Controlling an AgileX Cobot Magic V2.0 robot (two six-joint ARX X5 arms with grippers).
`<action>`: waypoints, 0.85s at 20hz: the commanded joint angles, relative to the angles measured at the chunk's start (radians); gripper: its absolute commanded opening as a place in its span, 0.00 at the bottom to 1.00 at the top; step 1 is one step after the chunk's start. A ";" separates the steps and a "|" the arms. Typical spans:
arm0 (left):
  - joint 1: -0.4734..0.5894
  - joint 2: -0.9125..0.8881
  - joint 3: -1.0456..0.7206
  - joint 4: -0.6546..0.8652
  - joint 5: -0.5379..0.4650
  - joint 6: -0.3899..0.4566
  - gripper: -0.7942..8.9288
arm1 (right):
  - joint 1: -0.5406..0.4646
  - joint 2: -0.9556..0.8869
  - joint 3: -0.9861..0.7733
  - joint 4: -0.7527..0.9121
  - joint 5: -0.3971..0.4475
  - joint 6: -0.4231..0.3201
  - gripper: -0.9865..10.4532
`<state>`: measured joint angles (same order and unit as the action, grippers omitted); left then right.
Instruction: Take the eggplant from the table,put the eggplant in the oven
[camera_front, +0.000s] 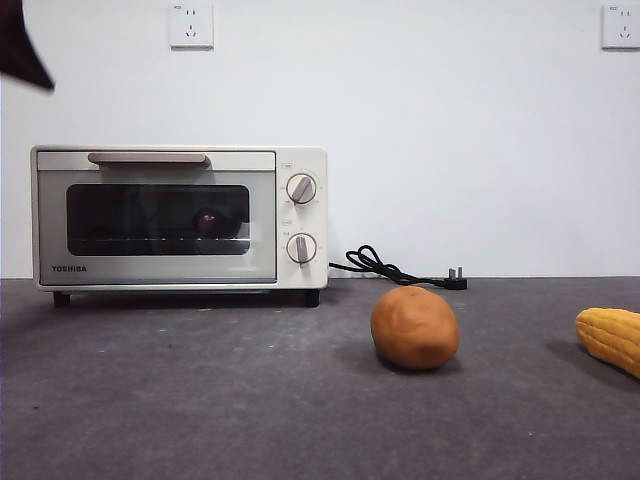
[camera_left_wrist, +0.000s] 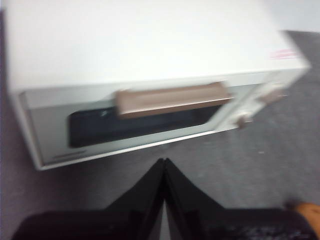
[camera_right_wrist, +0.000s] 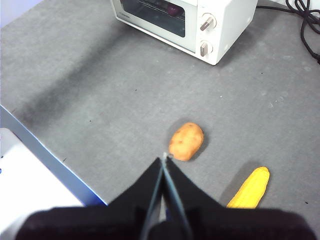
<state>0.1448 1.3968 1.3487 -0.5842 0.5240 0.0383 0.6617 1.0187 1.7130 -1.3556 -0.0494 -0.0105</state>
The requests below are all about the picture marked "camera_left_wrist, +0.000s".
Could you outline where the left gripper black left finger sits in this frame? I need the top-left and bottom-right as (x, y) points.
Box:
(11, 157), (166, 240)

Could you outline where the white Toshiba toaster oven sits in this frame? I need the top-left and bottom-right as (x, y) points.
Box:
(4, 0), (312, 171)

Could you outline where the beige oven knob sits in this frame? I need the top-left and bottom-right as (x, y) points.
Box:
(234, 113), (254, 130)
(257, 88), (286, 106)

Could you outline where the brown potato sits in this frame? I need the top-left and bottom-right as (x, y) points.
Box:
(296, 201), (320, 227)

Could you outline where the glass oven door beige handle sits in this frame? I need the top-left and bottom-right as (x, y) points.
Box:
(17, 81), (253, 171)

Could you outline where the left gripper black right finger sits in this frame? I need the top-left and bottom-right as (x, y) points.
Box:
(163, 157), (316, 240)

